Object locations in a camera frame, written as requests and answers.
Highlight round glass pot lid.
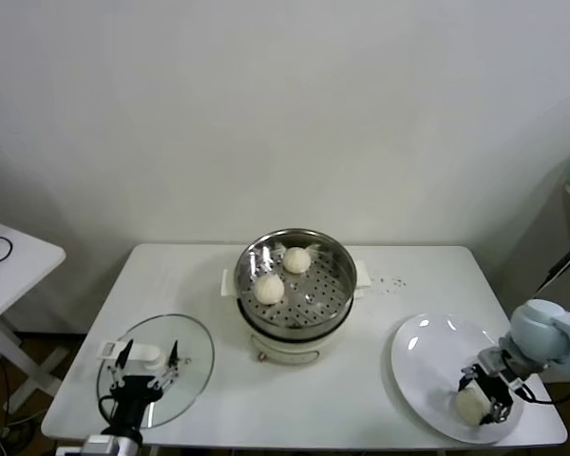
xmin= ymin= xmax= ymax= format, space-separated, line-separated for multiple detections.
xmin=96 ymin=313 xmax=217 ymax=430

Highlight cream electric cooking pot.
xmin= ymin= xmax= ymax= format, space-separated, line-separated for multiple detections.
xmin=219 ymin=265 xmax=374 ymax=366

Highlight stainless steel steamer basket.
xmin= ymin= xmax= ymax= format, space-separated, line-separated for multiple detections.
xmin=233 ymin=229 xmax=359 ymax=333

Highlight white steamed baozi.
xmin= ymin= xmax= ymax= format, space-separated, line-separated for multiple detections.
xmin=282 ymin=246 xmax=311 ymax=275
xmin=455 ymin=387 xmax=493 ymax=427
xmin=255 ymin=275 xmax=285 ymax=306

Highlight white side table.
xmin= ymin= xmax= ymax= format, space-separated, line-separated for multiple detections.
xmin=0 ymin=216 xmax=67 ymax=395

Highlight black power cable with adapter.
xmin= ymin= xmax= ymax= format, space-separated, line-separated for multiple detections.
xmin=535 ymin=239 xmax=570 ymax=298

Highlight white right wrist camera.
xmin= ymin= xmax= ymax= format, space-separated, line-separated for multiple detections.
xmin=501 ymin=363 xmax=528 ymax=393

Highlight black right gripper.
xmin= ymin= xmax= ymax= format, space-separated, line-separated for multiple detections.
xmin=457 ymin=364 xmax=522 ymax=426

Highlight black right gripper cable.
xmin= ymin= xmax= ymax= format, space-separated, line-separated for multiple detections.
xmin=515 ymin=379 xmax=560 ymax=407

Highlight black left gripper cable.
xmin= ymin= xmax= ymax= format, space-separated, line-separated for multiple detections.
xmin=98 ymin=395 xmax=119 ymax=429

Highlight thin black floor cable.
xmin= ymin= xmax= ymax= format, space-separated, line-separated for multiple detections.
xmin=0 ymin=349 xmax=15 ymax=414

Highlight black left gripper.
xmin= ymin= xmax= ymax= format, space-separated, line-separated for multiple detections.
xmin=104 ymin=339 xmax=180 ymax=436

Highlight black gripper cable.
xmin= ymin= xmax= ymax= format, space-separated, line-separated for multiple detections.
xmin=98 ymin=395 xmax=119 ymax=429
xmin=515 ymin=379 xmax=560 ymax=407

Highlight white oval plate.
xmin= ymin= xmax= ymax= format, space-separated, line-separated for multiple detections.
xmin=390 ymin=313 xmax=526 ymax=446

